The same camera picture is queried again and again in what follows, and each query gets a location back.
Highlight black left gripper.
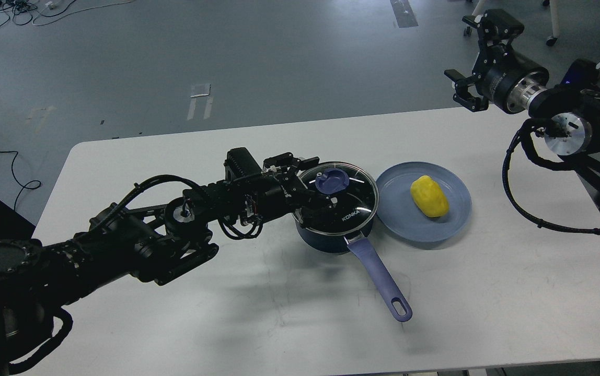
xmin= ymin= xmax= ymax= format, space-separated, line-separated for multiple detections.
xmin=243 ymin=152 xmax=333 ymax=226

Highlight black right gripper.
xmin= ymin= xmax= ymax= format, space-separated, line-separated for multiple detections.
xmin=444 ymin=9 xmax=549 ymax=114

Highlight glass pot lid blue knob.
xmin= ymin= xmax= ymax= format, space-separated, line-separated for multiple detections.
xmin=295 ymin=161 xmax=380 ymax=232

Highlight yellow potato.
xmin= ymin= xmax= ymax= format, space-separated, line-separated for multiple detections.
xmin=410 ymin=174 xmax=450 ymax=217

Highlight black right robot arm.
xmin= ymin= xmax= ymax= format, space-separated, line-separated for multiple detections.
xmin=444 ymin=9 xmax=600 ymax=235

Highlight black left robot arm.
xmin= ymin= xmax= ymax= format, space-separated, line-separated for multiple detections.
xmin=0 ymin=147 xmax=332 ymax=375

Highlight white chair legs with casters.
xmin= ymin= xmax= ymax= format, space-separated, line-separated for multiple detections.
xmin=467 ymin=1 xmax=600 ymax=69

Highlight blue round plate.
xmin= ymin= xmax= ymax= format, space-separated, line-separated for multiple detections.
xmin=376 ymin=161 xmax=472 ymax=243

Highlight dark blue saucepan purple handle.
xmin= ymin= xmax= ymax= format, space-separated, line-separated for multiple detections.
xmin=296 ymin=206 xmax=413 ymax=323

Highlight black floor cables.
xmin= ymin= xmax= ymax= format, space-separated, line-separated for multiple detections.
xmin=0 ymin=0 xmax=133 ymax=32

